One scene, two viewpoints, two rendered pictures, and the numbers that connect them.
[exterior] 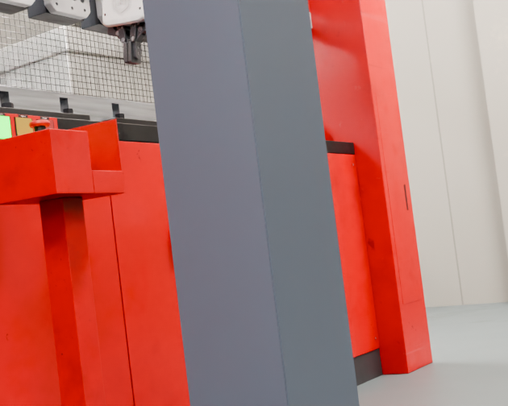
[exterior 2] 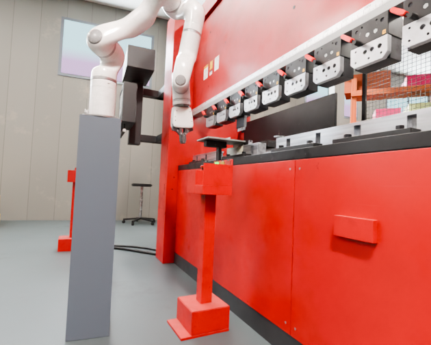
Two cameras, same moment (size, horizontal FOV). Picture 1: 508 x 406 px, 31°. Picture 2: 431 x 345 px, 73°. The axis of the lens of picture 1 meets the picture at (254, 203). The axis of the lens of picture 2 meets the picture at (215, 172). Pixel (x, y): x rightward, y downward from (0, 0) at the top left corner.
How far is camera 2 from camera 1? 2.78 m
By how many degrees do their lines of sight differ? 123
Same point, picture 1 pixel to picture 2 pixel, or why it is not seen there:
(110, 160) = (206, 180)
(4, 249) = (247, 210)
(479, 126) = not seen: outside the picture
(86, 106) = (332, 133)
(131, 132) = (314, 151)
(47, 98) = (308, 135)
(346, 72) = not seen: outside the picture
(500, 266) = not seen: outside the picture
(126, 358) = (289, 286)
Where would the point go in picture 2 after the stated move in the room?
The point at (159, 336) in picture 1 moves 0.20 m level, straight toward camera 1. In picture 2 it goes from (313, 289) to (262, 279)
